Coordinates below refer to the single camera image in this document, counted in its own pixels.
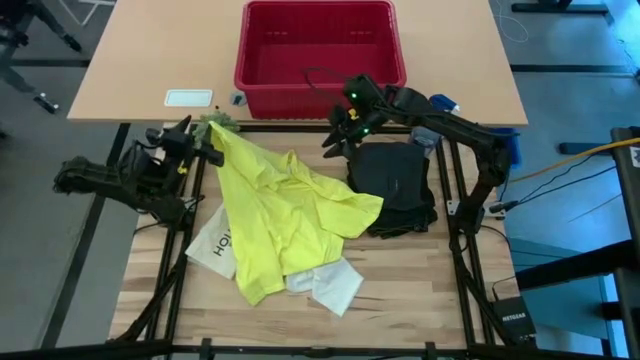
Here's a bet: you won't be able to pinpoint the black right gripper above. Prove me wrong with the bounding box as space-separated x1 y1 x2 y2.
321 74 396 160

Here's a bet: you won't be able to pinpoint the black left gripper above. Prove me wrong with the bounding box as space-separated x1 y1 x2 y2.
159 114 225 168

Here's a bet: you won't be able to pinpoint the black t-shirt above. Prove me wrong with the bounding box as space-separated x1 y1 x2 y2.
348 142 427 211

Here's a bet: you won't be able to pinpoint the yellow shirt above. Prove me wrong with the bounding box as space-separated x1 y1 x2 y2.
208 121 385 307

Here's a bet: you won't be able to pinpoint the red plastic laundry basket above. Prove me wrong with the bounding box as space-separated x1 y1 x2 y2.
233 0 408 120

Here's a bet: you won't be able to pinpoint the dark denim jeans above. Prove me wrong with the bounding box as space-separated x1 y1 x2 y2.
367 187 440 240

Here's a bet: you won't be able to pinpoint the white garment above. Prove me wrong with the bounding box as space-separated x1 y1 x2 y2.
284 257 365 318

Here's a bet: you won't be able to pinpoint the green succulent plant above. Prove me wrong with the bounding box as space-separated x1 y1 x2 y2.
192 110 241 149

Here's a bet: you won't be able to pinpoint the white rectangular tray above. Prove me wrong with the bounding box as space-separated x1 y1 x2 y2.
163 88 214 109

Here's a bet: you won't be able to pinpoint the white Houston tote bag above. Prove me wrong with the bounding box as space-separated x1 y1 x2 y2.
184 202 239 280

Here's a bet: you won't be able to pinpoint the blue-capped spray bottle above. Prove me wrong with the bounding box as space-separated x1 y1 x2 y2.
409 93 460 156

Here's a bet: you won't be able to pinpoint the black table foot bar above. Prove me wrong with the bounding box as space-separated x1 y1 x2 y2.
509 63 639 74
9 58 91 69

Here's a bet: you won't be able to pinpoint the blue plastic bin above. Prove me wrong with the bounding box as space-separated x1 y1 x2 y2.
499 127 522 170

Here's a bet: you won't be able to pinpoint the long black floor bar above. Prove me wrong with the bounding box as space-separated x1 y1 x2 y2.
38 122 132 351

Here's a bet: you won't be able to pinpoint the black tripod stand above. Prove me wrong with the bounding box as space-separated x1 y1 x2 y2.
0 0 84 116

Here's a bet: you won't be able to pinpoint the black stand base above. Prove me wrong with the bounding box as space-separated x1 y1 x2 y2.
510 0 610 15

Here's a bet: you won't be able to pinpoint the white floor cable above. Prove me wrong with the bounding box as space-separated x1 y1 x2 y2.
492 0 530 44

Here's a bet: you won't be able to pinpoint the black aluminium table frame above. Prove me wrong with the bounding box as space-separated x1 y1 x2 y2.
0 122 640 360

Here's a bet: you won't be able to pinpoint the black floor cable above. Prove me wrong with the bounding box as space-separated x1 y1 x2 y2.
492 164 617 214

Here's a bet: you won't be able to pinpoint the black Netgear network switch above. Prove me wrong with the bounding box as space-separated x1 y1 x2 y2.
492 295 538 347

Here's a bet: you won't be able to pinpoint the yellow cable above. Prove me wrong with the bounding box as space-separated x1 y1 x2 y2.
509 135 640 184

